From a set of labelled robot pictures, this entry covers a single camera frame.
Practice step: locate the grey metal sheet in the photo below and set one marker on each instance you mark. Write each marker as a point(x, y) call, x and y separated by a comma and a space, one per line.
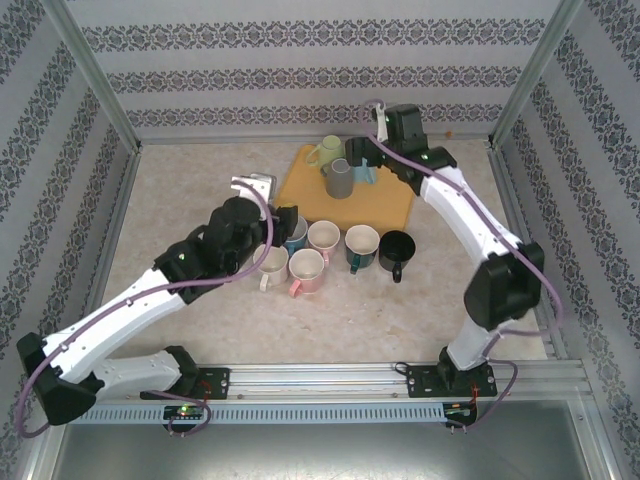
point(325, 455)

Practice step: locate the dark green faceted mug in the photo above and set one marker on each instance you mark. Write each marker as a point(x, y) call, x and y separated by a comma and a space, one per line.
point(361, 260)

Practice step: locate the aluminium mounting rail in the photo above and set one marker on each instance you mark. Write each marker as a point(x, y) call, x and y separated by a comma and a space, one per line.
point(320, 380)

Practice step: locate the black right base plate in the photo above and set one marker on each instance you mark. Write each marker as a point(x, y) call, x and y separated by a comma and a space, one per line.
point(425, 382)

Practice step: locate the white round mug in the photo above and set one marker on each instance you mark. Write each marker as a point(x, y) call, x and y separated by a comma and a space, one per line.
point(272, 277)

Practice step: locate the aluminium frame rail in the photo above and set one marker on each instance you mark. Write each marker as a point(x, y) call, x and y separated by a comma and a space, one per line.
point(250, 140)
point(117, 210)
point(507, 200)

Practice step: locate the teal blue faceted mug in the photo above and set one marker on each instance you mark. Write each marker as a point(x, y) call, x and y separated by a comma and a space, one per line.
point(300, 242)

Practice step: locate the light green mug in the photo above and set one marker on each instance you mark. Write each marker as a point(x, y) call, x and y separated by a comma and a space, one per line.
point(330, 147)

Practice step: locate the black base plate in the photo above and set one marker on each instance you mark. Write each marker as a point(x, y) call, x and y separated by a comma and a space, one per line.
point(425, 382)
point(220, 382)

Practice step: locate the pale whitish faceted mug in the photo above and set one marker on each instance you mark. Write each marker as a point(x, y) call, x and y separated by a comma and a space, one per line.
point(324, 235)

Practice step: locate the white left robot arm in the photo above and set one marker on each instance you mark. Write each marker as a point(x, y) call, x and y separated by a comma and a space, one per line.
point(125, 310)

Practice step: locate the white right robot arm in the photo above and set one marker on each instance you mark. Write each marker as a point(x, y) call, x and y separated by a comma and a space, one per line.
point(465, 215)

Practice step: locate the black mug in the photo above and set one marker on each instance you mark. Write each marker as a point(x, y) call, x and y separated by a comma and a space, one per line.
point(397, 260)

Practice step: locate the grey mug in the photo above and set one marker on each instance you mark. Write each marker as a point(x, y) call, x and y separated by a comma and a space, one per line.
point(341, 182)

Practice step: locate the pink faceted mug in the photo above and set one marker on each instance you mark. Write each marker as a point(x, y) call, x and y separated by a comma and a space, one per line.
point(306, 285)

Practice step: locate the small circuit board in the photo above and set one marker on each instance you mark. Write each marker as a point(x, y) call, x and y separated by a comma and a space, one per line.
point(185, 412)
point(457, 409)

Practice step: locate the yellow tray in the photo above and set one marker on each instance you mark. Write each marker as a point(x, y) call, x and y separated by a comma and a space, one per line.
point(380, 205)

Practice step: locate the aluminium frame post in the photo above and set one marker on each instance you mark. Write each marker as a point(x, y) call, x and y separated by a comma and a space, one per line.
point(537, 70)
point(90, 70)

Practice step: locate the light blue mug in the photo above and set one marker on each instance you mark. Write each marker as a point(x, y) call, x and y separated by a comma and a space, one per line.
point(362, 175)

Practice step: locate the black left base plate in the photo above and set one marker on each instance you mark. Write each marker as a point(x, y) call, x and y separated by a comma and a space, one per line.
point(220, 382)

